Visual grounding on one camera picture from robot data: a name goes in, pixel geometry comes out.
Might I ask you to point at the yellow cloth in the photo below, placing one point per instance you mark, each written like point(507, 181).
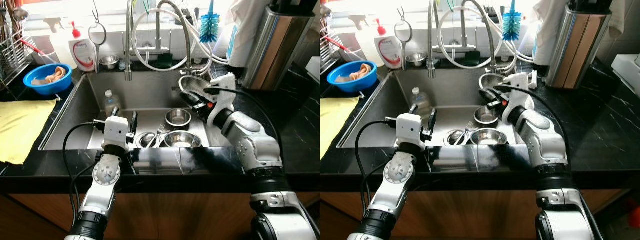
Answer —
point(22, 127)
point(335, 125)

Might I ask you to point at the peach coloured cloth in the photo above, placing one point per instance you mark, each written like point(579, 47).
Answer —
point(50, 76)
point(356, 74)

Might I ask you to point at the clear plastic container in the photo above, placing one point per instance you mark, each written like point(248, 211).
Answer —
point(354, 54)
point(45, 57)

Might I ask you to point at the blue bottle brush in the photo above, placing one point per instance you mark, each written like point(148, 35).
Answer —
point(209, 27)
point(511, 25)

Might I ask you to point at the steel spring spray faucet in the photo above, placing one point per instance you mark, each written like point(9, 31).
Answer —
point(431, 37)
point(128, 40)

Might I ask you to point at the white dish soap bottle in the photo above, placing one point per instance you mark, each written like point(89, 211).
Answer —
point(82, 50)
point(387, 47)

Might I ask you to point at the clear spray bottle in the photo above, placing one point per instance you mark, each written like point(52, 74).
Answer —
point(365, 40)
point(60, 42)

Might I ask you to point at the small white plastic hook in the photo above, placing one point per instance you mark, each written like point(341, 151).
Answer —
point(534, 79)

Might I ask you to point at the clear plastic bottle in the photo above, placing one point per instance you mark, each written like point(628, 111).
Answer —
point(111, 102)
point(421, 99)

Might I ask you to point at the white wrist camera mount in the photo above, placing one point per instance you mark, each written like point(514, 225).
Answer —
point(116, 132)
point(411, 131)
point(222, 97)
point(517, 95)

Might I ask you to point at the steel gooseneck spring faucet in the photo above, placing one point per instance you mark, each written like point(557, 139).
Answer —
point(494, 37)
point(186, 37)

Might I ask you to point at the steel and wood knife block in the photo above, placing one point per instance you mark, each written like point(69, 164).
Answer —
point(277, 47)
point(577, 47)

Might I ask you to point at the small steel cup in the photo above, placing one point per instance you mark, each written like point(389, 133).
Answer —
point(454, 137)
point(146, 140)

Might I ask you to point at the steel mesh strainer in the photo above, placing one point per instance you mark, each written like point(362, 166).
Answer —
point(96, 35)
point(402, 32)

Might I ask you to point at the small steel bowl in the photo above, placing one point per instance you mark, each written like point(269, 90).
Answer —
point(485, 116)
point(109, 61)
point(178, 117)
point(416, 59)

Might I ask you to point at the steel fork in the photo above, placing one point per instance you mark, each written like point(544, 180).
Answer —
point(161, 131)
point(467, 129)

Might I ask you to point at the steel ladle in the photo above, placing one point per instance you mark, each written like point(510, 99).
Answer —
point(20, 12)

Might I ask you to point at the steel tap with bar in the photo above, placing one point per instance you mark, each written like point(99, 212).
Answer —
point(157, 30)
point(462, 27)

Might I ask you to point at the green sponge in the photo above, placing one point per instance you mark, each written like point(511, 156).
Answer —
point(163, 60)
point(470, 57)

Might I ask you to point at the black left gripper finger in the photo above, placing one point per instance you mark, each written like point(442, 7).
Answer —
point(413, 108)
point(134, 121)
point(115, 111)
point(431, 120)

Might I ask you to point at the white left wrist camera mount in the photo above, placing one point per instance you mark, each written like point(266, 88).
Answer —
point(116, 132)
point(411, 131)

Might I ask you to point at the medium steel bowl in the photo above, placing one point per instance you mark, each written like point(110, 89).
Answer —
point(182, 140)
point(489, 136)

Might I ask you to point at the white cloth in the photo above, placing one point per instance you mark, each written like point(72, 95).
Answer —
point(547, 30)
point(245, 30)

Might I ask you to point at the orange container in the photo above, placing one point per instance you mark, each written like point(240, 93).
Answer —
point(635, 217)

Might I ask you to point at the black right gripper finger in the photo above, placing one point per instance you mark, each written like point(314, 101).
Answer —
point(188, 97)
point(485, 94)

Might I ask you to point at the large steel plate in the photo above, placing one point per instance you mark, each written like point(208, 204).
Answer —
point(492, 75)
point(192, 78)

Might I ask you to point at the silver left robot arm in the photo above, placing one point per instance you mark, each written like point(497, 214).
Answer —
point(102, 185)
point(395, 185)

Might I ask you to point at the blue plastic bowl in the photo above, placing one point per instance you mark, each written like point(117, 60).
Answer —
point(47, 87)
point(352, 86)

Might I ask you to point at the white appliance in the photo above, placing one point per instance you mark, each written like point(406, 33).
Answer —
point(627, 70)
point(312, 67)

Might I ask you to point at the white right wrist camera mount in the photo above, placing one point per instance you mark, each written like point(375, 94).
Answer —
point(517, 95)
point(222, 97)

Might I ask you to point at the stainless steel sink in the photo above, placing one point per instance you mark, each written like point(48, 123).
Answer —
point(440, 90)
point(140, 90)

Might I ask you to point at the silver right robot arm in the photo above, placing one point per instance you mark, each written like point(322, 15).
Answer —
point(260, 150)
point(550, 150)

